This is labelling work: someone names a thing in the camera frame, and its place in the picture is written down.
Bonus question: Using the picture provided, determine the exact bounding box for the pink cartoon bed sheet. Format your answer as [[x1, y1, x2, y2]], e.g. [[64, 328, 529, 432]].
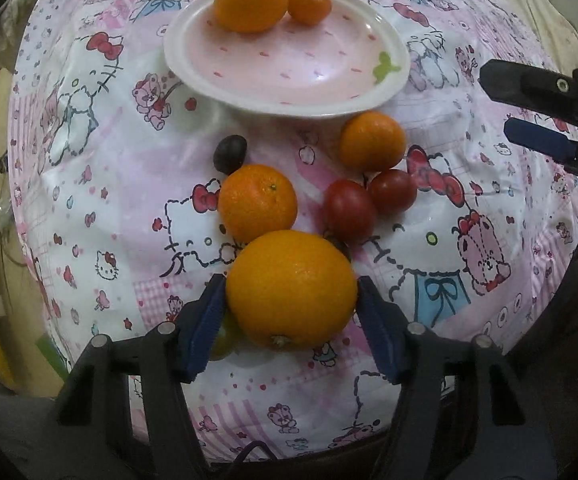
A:
[[8, 0, 578, 462]]

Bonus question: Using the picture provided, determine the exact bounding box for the pink white plate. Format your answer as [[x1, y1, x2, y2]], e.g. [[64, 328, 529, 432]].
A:
[[163, 0, 411, 118]]

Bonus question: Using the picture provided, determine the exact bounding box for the small mandarin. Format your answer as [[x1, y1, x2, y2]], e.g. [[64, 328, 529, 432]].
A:
[[288, 0, 332, 26]]

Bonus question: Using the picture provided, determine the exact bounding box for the large orange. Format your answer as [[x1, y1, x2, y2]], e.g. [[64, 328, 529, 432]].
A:
[[213, 0, 288, 34], [225, 230, 357, 351]]

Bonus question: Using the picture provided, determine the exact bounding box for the green tomato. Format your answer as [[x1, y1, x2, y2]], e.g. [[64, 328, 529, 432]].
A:
[[210, 311, 241, 361]]

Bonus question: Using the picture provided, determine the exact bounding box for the red tomato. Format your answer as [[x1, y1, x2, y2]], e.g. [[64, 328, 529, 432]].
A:
[[323, 179, 378, 246], [368, 169, 417, 216]]

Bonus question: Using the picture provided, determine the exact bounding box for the dark plum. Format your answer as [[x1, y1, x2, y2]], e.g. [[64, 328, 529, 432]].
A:
[[213, 134, 248, 176]]

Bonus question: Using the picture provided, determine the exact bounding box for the medium mandarin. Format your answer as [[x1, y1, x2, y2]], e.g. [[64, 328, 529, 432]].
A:
[[217, 165, 298, 244]]

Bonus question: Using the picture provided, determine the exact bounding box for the small tangerine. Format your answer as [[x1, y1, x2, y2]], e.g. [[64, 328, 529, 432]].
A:
[[339, 110, 406, 172]]

